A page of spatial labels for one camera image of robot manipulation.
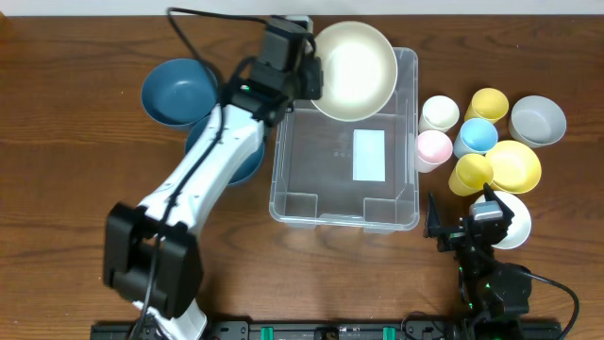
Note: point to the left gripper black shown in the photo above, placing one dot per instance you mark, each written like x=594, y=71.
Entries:
x=310, y=76

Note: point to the pink cup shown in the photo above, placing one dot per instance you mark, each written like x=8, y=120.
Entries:
x=433, y=148

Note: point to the white label in container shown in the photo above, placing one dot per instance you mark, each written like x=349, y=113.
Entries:
x=369, y=155

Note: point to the yellow small bowl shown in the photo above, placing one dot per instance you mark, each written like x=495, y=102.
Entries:
x=517, y=169

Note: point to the clear plastic storage container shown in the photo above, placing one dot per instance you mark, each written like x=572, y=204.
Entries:
x=312, y=181

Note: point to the yellow cup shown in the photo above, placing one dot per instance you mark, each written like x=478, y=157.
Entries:
x=470, y=174
x=489, y=104

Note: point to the blue bowl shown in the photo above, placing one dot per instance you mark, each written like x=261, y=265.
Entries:
x=178, y=93
x=248, y=168

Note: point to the grey small bowl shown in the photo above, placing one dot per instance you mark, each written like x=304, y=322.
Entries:
x=537, y=121

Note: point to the light blue cup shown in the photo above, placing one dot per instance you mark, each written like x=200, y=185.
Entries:
x=476, y=135

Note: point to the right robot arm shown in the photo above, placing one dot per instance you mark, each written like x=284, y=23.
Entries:
x=497, y=293

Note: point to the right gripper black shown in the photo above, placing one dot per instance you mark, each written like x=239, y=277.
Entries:
x=459, y=235

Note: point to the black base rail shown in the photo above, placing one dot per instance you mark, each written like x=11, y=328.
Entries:
x=420, y=329

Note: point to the cream cup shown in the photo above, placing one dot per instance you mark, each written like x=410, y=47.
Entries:
x=439, y=113

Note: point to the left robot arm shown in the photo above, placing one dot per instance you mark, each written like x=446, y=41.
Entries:
x=151, y=253

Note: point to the white small bowl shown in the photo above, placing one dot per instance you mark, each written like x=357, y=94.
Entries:
x=520, y=228

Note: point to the cream large bowl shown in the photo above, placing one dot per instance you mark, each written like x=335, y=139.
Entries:
x=359, y=71

